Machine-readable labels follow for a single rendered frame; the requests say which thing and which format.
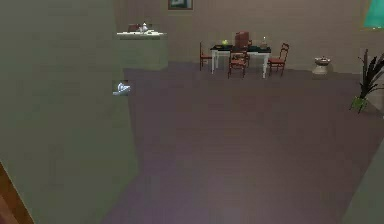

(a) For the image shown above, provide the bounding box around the dark houseplant in green pot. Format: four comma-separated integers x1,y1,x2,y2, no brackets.
349,48,384,114

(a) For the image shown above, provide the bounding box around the red wooden chair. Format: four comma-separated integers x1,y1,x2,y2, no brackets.
234,30,253,48
199,41,214,72
227,49,249,80
267,42,290,77

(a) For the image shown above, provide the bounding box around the small white framed picture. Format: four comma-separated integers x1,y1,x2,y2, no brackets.
112,80,132,97

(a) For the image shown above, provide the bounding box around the white table with black top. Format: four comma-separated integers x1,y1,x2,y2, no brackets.
209,44,272,80

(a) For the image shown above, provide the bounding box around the white worktop counter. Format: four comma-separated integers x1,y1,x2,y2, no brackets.
116,30,168,41

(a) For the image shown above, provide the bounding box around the teal window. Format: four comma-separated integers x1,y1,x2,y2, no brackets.
362,0,384,30

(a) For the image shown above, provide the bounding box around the framed wall picture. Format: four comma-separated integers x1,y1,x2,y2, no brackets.
167,0,194,11

